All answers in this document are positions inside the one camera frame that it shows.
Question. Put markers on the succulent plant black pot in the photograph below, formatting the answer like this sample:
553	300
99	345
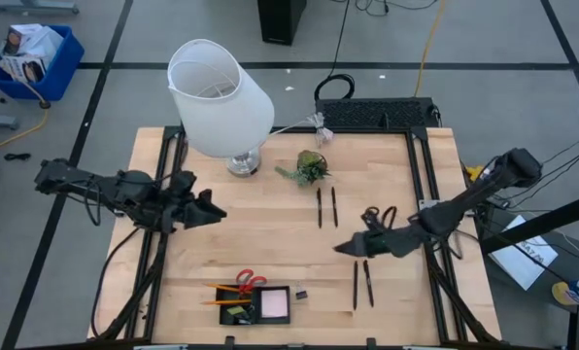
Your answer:
311	165

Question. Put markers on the black table edge clamp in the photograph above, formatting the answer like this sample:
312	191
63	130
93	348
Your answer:
371	342
229	341

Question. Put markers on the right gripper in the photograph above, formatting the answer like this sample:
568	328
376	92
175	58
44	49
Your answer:
396	240

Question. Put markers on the yellow plug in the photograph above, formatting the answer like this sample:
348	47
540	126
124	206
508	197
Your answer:
474	171

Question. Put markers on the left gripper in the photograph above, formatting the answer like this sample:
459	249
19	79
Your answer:
175	206

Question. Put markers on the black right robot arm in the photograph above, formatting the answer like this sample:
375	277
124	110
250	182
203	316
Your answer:
464	201

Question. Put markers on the blue plastic bin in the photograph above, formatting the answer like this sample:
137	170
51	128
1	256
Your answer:
61	73

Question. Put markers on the black aluminium table frame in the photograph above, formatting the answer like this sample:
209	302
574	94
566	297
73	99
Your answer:
173	132

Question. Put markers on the white table lamp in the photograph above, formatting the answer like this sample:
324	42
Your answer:
221	116

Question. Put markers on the yellow-green eraser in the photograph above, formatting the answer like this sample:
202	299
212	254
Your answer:
237	310

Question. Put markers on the black mesh desk organizer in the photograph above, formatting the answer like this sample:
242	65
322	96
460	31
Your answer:
255	304

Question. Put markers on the black diagonal beam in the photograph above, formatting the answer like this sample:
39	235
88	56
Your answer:
542	223

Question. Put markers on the black keyboard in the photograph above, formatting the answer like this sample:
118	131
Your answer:
377	113

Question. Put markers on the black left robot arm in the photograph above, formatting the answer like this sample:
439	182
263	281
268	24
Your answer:
124	192

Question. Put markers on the white printed packages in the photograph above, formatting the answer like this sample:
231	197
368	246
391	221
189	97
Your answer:
32	46

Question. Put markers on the orange pencil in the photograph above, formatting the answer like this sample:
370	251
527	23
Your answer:
221	287
226	302

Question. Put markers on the black tower case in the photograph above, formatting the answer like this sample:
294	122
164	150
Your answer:
282	22

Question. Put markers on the pink sticky notes pad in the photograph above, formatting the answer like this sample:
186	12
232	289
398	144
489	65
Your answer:
275	304

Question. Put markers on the white paper sheet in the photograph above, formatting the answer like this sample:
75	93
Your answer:
522	265

